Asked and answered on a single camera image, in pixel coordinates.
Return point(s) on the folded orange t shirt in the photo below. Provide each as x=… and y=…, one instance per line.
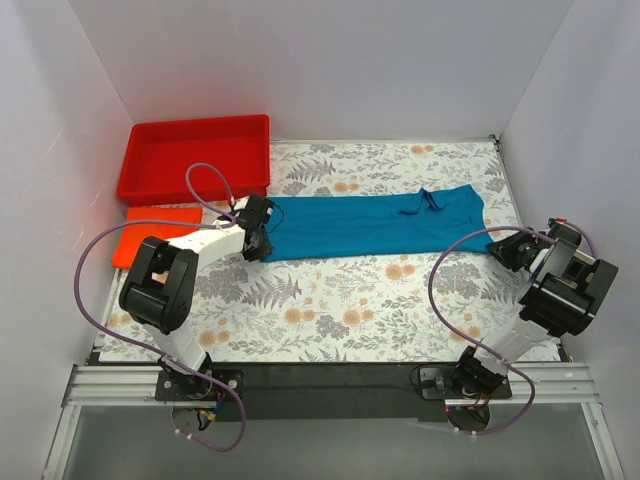
x=133, y=236

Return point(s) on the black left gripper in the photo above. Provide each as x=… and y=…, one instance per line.
x=258, y=245

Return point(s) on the floral patterned table mat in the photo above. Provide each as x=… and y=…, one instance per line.
x=407, y=307

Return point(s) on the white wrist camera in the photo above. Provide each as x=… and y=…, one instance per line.
x=239, y=204
x=555, y=221

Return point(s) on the teal t shirt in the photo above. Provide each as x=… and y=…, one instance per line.
x=329, y=227

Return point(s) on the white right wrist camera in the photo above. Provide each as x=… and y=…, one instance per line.
x=555, y=221

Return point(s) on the red plastic tray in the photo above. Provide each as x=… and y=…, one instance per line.
x=158, y=155

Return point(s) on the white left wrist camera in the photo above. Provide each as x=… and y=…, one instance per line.
x=239, y=204

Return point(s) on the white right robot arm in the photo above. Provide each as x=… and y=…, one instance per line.
x=565, y=290

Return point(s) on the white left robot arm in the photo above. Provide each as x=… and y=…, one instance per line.
x=159, y=288

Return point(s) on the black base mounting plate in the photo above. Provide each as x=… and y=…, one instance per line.
x=327, y=391

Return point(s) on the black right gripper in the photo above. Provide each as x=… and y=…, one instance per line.
x=507, y=248

